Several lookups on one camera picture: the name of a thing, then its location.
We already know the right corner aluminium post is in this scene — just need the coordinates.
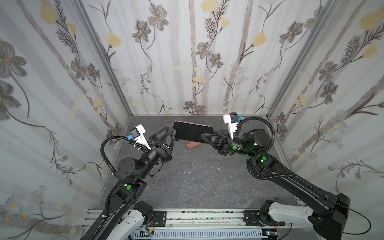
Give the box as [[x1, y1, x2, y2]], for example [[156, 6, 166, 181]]
[[267, 1, 340, 120]]

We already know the corner aluminium post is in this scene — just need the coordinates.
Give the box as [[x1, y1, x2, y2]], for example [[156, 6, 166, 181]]
[[71, 0, 133, 120], [267, 1, 340, 120]]

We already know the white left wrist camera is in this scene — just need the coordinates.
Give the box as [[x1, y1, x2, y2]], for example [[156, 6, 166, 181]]
[[127, 124, 151, 150]]

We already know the purple-edged phone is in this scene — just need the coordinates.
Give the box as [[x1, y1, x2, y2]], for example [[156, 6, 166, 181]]
[[173, 121, 214, 143]]

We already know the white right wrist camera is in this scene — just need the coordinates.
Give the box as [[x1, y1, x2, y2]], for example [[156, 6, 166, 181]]
[[223, 112, 243, 139]]

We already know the white slotted cable duct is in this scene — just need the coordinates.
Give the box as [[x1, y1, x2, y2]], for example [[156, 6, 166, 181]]
[[130, 229, 269, 240]]

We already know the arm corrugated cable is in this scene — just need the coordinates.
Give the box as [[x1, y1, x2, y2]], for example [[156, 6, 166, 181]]
[[235, 116, 293, 181], [99, 135, 133, 175]]

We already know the pink phone case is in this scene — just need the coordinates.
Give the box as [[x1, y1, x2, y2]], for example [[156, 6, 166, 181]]
[[185, 141, 202, 150]]

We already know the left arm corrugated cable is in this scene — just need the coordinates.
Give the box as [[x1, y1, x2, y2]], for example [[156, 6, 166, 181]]
[[99, 135, 133, 175]]

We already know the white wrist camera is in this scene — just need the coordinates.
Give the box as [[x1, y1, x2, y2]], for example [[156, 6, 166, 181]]
[[223, 112, 243, 139], [127, 124, 151, 150]]

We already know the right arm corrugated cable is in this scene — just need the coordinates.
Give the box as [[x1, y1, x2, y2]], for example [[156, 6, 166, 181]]
[[235, 116, 293, 181]]

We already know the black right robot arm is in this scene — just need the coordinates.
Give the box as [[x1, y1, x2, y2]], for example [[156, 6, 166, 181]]
[[201, 129, 351, 240]]

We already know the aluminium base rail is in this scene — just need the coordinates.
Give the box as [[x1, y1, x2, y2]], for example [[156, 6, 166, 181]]
[[79, 208, 334, 240]]

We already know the left corner aluminium post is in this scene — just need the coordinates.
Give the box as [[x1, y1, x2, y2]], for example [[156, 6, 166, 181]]
[[71, 0, 133, 120]]

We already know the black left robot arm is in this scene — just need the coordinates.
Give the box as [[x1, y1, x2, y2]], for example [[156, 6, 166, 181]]
[[82, 125, 177, 240]]

